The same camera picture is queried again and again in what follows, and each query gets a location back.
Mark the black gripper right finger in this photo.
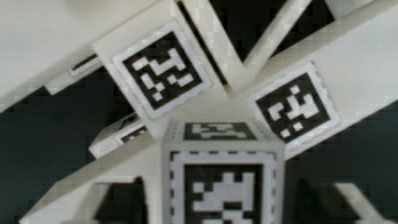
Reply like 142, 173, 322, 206
293, 178, 387, 224

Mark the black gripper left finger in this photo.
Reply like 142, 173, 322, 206
91, 177, 149, 224

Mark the white chair back frame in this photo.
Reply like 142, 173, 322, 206
0, 0, 398, 224

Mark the white chair leg with tag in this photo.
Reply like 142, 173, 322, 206
44, 54, 103, 95

